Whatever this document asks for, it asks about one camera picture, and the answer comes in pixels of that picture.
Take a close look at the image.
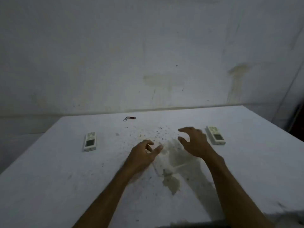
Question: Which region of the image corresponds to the person's left hand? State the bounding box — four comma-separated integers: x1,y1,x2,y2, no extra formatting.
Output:
124,139,164,174

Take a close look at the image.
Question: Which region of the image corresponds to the person's right hand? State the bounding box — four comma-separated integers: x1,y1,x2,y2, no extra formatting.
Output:
178,127,220,162

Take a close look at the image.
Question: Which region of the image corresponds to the person's right forearm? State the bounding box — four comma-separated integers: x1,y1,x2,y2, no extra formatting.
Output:
203,154,276,228

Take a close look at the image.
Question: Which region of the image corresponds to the person's left forearm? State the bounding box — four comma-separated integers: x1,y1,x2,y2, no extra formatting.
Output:
72,161,145,228

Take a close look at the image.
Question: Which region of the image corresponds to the white remote control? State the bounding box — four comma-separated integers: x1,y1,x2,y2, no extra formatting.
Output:
206,126,226,146
83,131,97,152

